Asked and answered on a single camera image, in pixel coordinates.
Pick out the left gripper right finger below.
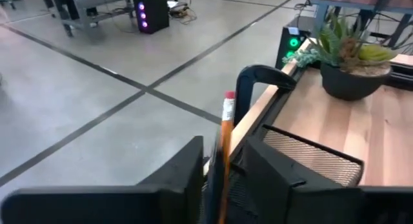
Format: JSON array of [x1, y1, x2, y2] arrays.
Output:
[[243, 138, 413, 224]]

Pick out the computer tower green lights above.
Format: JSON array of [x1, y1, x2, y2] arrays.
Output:
[[275, 16, 316, 70]]

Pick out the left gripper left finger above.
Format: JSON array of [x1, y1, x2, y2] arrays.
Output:
[[0, 136, 205, 224]]

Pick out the black mesh desk organizer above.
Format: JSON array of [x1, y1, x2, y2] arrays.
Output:
[[201, 123, 365, 224]]

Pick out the orange pencil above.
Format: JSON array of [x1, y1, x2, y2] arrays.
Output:
[[216, 90, 237, 224]]

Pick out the potted succulent plant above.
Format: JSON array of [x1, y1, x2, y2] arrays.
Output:
[[282, 9, 398, 101]]

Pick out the black table clamp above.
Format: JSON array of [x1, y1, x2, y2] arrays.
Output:
[[234, 64, 297, 127]]

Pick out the floor cable bundle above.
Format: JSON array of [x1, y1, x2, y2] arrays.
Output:
[[167, 0, 198, 25]]

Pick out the computer tower purple lights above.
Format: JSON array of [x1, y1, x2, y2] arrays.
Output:
[[133, 0, 170, 35]]

